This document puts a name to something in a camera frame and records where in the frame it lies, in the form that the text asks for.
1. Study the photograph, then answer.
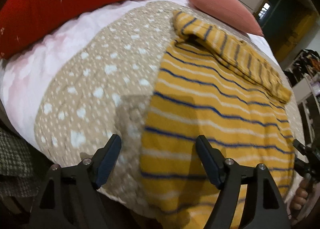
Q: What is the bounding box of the right hand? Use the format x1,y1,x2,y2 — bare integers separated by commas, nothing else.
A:
290,179,319,223

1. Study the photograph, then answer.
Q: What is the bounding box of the white shelving unit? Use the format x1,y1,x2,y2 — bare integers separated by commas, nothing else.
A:
284,49,319,145

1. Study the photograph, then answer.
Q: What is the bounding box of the pink knit cushion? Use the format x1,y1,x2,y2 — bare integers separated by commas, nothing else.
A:
190,0,263,37

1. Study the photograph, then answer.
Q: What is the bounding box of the grey houndstooth cloth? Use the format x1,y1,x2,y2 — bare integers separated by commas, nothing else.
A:
1,128,41,198

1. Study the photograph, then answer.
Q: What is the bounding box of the white bed sheet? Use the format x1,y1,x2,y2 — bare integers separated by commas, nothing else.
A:
0,0,307,202

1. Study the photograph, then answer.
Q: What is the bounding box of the yellow striped knit sweater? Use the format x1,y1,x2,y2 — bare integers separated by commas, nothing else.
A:
140,11,295,228

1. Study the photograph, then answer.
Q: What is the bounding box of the beige spotted quilt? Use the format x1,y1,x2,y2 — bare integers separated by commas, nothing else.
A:
34,1,301,223

